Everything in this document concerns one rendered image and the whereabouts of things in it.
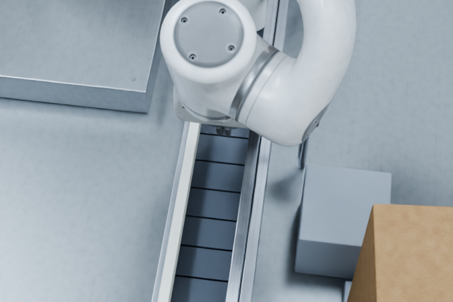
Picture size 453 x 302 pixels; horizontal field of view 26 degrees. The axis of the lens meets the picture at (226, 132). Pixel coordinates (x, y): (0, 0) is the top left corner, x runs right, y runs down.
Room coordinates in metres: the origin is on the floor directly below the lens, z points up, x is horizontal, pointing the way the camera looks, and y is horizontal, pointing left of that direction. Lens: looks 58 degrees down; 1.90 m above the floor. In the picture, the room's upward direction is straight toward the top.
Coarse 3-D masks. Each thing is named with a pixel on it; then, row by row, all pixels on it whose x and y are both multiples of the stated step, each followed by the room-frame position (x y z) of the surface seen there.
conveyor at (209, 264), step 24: (216, 144) 0.63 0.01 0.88; (240, 144) 0.63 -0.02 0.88; (216, 168) 0.60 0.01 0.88; (240, 168) 0.60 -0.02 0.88; (192, 192) 0.57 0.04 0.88; (216, 192) 0.57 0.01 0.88; (240, 192) 0.57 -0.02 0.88; (192, 216) 0.54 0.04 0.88; (216, 216) 0.53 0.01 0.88; (192, 240) 0.50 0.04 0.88; (216, 240) 0.50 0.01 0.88; (192, 264) 0.47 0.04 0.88; (216, 264) 0.47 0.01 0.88; (192, 288) 0.44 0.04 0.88; (216, 288) 0.44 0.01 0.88; (240, 288) 0.44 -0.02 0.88
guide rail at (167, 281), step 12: (192, 132) 0.63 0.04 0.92; (192, 144) 0.61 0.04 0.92; (192, 156) 0.59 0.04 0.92; (192, 168) 0.58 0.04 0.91; (180, 180) 0.56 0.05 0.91; (180, 192) 0.55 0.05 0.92; (180, 204) 0.53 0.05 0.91; (180, 216) 0.52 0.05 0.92; (180, 228) 0.50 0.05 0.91; (180, 240) 0.49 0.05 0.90; (168, 252) 0.47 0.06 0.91; (168, 264) 0.46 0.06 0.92; (168, 276) 0.44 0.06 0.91; (168, 288) 0.43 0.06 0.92; (168, 300) 0.41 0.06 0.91
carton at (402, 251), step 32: (384, 224) 0.40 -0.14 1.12; (416, 224) 0.40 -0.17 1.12; (448, 224) 0.40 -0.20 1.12; (384, 256) 0.37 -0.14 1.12; (416, 256) 0.37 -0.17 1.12; (448, 256) 0.37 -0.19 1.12; (352, 288) 0.41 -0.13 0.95; (384, 288) 0.34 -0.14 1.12; (416, 288) 0.34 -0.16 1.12; (448, 288) 0.34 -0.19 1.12
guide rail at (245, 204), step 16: (272, 0) 0.79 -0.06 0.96; (272, 16) 0.77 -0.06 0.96; (272, 32) 0.74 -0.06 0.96; (256, 144) 0.58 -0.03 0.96; (256, 160) 0.57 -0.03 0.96; (240, 208) 0.50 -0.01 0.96; (240, 224) 0.48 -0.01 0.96; (240, 240) 0.46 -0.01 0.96; (240, 256) 0.44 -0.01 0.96; (240, 272) 0.43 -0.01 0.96
